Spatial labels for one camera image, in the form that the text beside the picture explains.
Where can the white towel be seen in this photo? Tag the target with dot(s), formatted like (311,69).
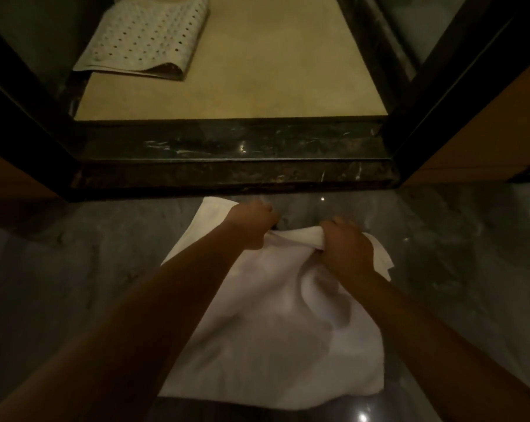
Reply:
(269,338)

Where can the black marble threshold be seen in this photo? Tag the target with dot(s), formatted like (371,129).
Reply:
(225,145)

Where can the black door frame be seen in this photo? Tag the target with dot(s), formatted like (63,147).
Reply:
(23,127)

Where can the perforated white bath mat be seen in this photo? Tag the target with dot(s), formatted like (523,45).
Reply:
(142,35)

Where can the person's left forearm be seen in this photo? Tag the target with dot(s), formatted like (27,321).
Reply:
(115,347)

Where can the person's right forearm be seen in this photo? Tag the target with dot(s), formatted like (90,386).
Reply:
(445,356)

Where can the person's left hand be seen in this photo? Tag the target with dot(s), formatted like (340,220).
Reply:
(252,224)

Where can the person's right hand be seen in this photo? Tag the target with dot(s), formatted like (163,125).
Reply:
(348,250)

